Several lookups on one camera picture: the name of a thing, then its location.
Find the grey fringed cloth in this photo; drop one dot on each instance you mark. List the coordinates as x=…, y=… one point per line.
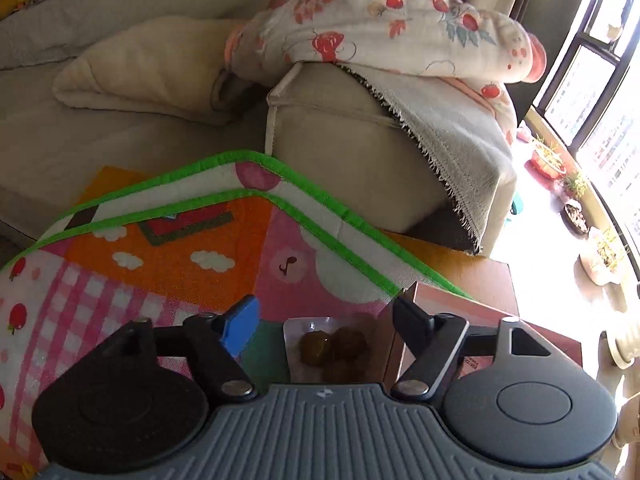
x=460, y=150

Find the dark window frame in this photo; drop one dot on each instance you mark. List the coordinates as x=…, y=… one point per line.
x=560, y=70

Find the small green potted plant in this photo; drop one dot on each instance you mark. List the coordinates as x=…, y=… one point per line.
x=575, y=185

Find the clear packet of brown balls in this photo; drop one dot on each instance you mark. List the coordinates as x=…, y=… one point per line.
x=325, y=345

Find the floral quilt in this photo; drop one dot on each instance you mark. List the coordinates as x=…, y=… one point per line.
x=375, y=20

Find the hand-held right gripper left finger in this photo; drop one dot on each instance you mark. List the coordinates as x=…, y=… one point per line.
x=240, y=330

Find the beige sofa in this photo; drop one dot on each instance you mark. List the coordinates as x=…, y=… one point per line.
x=325, y=160

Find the beige round container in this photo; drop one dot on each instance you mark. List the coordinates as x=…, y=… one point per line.
x=625, y=340

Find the colourful play mat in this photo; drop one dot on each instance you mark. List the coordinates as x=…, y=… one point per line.
x=150, y=260

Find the teal object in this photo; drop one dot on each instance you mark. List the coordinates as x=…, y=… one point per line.
x=516, y=205

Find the white plant pot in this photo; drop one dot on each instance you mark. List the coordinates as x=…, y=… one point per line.
x=600, y=265

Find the dark dish on windowsill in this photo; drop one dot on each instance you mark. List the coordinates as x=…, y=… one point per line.
x=575, y=217

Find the pink cardboard box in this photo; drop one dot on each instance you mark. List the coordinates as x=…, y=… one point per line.
x=465, y=302

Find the folded beige blanket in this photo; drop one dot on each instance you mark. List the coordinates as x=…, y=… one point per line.
x=150, y=70

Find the red plant pot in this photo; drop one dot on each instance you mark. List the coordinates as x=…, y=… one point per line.
x=547, y=165

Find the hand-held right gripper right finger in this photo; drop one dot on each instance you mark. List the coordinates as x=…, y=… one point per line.
x=410, y=322

